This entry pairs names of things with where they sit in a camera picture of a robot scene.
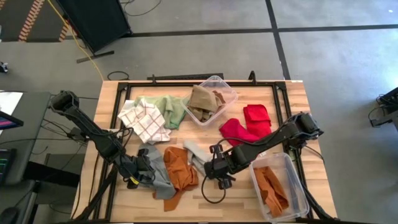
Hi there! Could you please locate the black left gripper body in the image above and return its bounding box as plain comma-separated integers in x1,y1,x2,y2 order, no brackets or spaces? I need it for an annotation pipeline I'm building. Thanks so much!
123,148,155,190

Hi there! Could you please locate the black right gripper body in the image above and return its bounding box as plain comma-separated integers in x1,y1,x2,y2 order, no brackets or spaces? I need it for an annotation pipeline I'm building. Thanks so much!
203,144,239,190

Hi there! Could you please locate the light gray towel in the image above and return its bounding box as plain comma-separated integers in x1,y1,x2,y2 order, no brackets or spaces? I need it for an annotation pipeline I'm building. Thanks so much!
182,139,215,177

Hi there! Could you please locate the orange towel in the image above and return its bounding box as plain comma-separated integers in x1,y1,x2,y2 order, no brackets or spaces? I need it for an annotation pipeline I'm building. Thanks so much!
162,146,200,212
253,166,290,218

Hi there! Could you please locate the white checkered towel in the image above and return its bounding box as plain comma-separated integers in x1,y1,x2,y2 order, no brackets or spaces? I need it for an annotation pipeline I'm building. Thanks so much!
117,98,172,146

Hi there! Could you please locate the tan towel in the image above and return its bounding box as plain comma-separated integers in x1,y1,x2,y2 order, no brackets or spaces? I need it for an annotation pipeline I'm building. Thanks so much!
186,84,223,123

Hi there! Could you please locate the brown towel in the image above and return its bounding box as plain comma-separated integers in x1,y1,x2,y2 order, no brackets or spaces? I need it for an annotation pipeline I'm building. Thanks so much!
212,90,227,113

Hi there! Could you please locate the clear plastic bin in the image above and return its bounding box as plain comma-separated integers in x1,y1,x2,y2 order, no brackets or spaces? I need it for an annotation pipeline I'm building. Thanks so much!
180,75,239,127
248,152,311,223

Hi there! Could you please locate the red towel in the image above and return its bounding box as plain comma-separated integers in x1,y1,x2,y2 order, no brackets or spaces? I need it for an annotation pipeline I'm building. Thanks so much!
219,118,261,147
243,104,273,139

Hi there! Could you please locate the green towel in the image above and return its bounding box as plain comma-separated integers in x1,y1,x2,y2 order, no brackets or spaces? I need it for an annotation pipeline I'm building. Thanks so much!
133,95,190,131

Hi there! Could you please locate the black flat bar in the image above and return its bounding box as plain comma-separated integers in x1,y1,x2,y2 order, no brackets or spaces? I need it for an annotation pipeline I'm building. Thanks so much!
147,73,224,81

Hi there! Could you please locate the gray desk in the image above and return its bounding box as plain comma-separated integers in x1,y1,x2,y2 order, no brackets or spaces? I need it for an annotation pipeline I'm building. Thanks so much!
0,90,52,187

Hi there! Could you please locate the black tablet screen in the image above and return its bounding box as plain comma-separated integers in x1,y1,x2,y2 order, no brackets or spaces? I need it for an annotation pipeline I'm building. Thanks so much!
0,148,17,185

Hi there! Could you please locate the black laptop screen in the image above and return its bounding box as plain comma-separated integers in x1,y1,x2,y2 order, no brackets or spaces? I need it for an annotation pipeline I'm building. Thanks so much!
0,110,25,131

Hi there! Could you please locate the black computer mouse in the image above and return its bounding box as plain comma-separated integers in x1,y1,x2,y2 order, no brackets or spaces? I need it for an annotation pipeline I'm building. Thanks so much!
0,207,20,224

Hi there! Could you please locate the white paper sheet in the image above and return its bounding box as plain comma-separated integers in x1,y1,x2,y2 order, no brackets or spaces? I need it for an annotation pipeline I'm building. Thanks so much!
0,90,24,116

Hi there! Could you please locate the black divider panel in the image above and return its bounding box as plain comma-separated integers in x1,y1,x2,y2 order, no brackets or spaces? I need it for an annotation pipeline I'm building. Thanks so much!
57,0,133,64

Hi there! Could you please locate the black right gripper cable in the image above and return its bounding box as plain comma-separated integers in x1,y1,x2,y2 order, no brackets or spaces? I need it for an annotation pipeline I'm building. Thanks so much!
201,174,233,205

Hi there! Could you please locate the black table rig frame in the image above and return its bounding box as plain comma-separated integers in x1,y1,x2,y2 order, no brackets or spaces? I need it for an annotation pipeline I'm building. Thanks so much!
71,70,338,223

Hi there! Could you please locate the black floor cable loop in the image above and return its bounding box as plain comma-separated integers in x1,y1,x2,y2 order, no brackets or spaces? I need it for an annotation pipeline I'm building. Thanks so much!
107,70,131,82

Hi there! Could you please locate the yellow floor cable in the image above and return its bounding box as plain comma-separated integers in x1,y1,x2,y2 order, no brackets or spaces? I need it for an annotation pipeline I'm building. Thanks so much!
46,0,106,82

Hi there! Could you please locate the black equipment with cables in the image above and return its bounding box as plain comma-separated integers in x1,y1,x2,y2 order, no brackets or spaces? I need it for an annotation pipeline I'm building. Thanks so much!
368,86,398,129

